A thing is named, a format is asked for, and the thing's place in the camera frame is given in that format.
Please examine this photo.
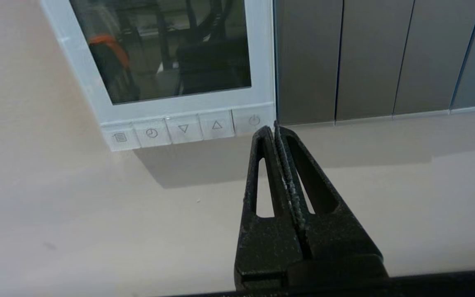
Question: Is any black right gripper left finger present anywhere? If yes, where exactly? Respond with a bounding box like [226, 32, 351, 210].
[235, 126, 305, 290]

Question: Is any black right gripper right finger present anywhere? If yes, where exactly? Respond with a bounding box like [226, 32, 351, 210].
[275, 123, 389, 278]

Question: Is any wall thermostat blue display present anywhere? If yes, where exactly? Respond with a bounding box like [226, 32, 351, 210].
[40, 0, 277, 152]

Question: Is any grey three-rocker switch panel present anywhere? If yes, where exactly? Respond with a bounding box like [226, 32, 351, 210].
[274, 0, 475, 127]

